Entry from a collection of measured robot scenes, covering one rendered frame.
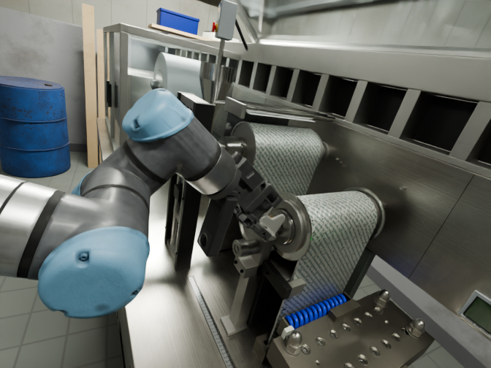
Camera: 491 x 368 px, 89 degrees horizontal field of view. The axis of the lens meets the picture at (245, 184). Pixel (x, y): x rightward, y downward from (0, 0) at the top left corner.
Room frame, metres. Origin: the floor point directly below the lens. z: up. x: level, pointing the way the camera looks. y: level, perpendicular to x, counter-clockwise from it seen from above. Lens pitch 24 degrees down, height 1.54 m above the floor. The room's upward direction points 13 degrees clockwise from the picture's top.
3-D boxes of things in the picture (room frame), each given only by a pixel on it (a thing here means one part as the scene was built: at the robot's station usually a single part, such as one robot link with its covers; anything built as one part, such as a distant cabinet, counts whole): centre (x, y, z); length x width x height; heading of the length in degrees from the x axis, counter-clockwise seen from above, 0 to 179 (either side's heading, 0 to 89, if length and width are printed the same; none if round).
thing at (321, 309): (0.47, -0.25, 1.03); 0.21 x 0.04 x 0.03; 125
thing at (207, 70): (1.12, 0.22, 1.50); 0.14 x 0.14 x 0.06
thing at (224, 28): (0.94, 0.19, 1.66); 0.07 x 0.07 x 0.10; 20
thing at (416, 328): (0.47, -0.50, 1.05); 0.04 x 0.04 x 0.04
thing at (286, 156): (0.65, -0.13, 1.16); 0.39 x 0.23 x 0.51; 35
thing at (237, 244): (0.46, -0.02, 1.18); 0.04 x 0.02 x 0.04; 35
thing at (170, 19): (3.40, 1.21, 1.86); 0.44 x 0.33 x 0.17; 120
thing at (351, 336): (0.42, -0.34, 1.00); 0.40 x 0.16 x 0.06; 125
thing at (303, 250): (0.47, -0.11, 1.25); 0.15 x 0.01 x 0.15; 35
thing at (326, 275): (0.49, -0.24, 1.11); 0.23 x 0.01 x 0.18; 125
